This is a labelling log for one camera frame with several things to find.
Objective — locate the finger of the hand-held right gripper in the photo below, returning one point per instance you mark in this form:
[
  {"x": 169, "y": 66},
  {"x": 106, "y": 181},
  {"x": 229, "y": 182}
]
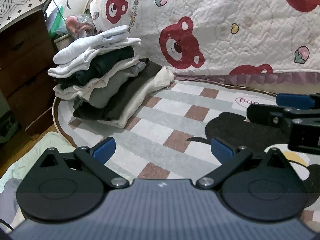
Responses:
[
  {"x": 295, "y": 100},
  {"x": 265, "y": 115}
]

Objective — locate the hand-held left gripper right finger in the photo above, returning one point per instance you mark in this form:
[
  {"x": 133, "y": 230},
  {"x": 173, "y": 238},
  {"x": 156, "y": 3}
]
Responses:
[{"x": 221, "y": 151}]

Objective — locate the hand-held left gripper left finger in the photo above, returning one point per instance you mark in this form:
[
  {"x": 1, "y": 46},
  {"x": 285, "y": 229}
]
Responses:
[{"x": 104, "y": 150}]

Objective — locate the light grey hoodie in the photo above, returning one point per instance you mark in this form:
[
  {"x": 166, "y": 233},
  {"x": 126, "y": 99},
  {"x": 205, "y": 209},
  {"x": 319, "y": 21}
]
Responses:
[{"x": 82, "y": 47}]

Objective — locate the stack of folded clothes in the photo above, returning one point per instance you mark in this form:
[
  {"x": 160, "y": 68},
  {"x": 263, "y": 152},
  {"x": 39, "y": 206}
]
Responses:
[{"x": 112, "y": 92}]

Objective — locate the pale green mat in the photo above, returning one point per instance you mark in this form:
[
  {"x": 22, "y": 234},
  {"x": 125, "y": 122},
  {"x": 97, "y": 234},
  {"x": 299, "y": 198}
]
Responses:
[{"x": 50, "y": 142}]

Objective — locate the checkered round rug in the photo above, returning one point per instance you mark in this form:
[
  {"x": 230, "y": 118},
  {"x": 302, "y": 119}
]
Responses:
[{"x": 162, "y": 120}]

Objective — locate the white quilt with red bears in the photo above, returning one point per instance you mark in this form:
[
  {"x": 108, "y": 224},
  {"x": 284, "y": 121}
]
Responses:
[{"x": 225, "y": 30}]

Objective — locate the dark green bag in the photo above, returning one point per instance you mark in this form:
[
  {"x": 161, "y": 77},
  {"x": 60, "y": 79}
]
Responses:
[{"x": 8, "y": 132}]

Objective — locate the grey cloth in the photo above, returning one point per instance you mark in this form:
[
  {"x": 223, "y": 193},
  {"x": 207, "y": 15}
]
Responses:
[{"x": 10, "y": 192}]

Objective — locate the brown wooden drawer cabinet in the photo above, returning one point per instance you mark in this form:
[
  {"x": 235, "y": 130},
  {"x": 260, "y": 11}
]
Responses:
[{"x": 25, "y": 67}]

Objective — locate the cream bin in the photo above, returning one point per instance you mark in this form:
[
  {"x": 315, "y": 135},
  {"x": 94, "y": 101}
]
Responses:
[{"x": 62, "y": 42}]

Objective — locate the pink and grey plush toy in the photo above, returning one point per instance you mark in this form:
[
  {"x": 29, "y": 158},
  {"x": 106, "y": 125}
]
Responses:
[{"x": 77, "y": 26}]

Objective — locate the green plastic bag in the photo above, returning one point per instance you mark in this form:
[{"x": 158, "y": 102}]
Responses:
[{"x": 56, "y": 20}]

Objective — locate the patterned white tablecloth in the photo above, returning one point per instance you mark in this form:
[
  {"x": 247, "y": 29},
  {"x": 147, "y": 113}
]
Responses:
[{"x": 20, "y": 0}]

